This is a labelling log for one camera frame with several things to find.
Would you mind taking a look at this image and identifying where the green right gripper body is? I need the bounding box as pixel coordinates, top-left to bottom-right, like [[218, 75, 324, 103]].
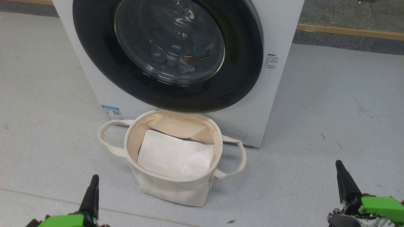
[[327, 193, 404, 227]]

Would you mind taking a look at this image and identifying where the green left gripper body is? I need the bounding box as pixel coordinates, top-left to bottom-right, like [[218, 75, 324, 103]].
[[25, 212, 109, 227]]

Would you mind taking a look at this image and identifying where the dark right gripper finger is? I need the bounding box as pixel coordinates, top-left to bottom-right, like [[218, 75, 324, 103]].
[[336, 160, 362, 205]]

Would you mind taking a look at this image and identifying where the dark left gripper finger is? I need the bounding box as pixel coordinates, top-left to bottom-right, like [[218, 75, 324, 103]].
[[79, 174, 99, 222]]

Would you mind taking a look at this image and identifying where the black round glass washer door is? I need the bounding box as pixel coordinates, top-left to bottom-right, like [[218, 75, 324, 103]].
[[72, 0, 264, 114]]

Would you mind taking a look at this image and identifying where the blue orange patterned garment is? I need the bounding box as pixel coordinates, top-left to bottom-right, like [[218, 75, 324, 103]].
[[153, 44, 218, 75]]

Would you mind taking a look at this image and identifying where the cream canvas laundry basket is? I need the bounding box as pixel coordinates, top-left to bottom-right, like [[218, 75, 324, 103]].
[[97, 109, 247, 207]]

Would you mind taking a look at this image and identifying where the white cloth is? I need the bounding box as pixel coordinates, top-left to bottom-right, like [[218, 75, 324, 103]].
[[137, 129, 215, 180]]

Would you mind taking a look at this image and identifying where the white front-load washing machine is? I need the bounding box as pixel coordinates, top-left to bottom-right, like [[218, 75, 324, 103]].
[[52, 0, 305, 148]]

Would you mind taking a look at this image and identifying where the blue energy label sticker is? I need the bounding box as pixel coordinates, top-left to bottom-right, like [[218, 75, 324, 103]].
[[101, 105, 124, 121]]

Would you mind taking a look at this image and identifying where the round drain filter cover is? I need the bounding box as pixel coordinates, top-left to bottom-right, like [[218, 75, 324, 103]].
[[230, 126, 248, 141]]

